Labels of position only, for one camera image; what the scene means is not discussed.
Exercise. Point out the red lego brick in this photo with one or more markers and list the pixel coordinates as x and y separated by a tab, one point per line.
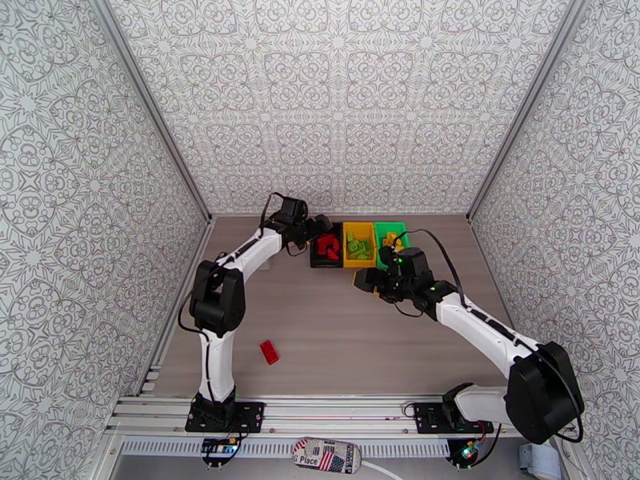
333	252
269	352
328	240

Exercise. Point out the green lego brick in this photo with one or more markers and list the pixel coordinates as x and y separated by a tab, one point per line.
361	252
353	238
367	242

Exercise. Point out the yellow lego brick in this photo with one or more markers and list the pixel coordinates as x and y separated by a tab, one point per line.
392	239

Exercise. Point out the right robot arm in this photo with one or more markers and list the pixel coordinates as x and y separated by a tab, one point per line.
542	398

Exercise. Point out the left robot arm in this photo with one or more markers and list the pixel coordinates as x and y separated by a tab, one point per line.
217	298

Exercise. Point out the yellow plastic bin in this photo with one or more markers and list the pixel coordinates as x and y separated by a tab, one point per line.
360	263

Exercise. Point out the black plastic bin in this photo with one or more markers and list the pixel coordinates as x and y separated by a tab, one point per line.
325	263

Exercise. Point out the green plastic bin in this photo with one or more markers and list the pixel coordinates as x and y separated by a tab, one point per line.
395	225

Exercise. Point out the small circuit board green light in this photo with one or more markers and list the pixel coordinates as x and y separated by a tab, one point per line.
468	452

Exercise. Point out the flag print pouch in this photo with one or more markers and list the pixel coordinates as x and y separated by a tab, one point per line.
325	456

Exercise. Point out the white bottle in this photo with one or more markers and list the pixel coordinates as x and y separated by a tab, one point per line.
539	463

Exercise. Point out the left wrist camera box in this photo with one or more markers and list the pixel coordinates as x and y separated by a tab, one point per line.
293	207

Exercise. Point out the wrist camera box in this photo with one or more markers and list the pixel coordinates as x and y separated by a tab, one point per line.
412	263
293	207

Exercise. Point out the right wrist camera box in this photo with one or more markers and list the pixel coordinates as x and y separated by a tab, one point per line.
412	263

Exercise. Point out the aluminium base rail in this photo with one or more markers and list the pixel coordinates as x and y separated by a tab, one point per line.
340	413

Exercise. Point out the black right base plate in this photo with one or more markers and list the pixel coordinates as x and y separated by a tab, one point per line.
425	418

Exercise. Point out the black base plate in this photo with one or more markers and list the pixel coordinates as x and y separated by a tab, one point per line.
425	418
250	416

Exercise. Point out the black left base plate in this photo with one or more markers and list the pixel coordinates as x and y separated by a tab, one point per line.
250	416

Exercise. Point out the aluminium corner post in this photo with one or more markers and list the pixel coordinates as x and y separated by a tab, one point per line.
155	108
521	108

